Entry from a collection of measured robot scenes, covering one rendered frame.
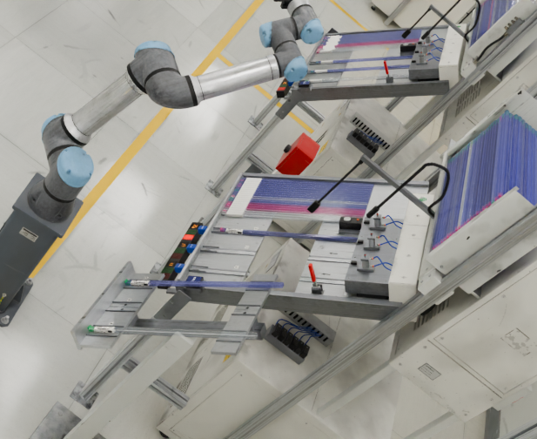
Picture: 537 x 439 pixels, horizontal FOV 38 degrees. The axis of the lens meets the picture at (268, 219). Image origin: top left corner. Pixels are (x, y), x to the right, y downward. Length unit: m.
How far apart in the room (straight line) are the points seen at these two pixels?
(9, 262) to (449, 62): 1.99
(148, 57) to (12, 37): 1.74
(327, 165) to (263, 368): 1.42
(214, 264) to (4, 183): 1.19
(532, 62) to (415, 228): 1.20
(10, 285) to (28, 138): 0.94
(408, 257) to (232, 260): 0.58
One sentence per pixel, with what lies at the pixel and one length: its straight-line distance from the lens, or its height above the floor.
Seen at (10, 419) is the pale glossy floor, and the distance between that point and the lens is 2.89.
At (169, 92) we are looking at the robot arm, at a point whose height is 1.14.
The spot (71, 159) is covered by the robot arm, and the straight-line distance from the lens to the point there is 2.52.
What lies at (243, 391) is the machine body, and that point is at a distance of 2.73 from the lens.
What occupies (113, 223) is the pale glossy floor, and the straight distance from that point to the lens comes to 3.54.
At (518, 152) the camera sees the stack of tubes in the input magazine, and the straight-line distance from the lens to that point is 2.34.
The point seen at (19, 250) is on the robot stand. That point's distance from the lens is 2.77.
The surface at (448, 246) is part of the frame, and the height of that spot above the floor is 1.47.
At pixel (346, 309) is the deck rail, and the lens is 2.35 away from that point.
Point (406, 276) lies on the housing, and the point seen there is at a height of 1.26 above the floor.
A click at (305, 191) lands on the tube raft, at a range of 2.85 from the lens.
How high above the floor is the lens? 2.48
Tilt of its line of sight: 37 degrees down
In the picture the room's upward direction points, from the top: 45 degrees clockwise
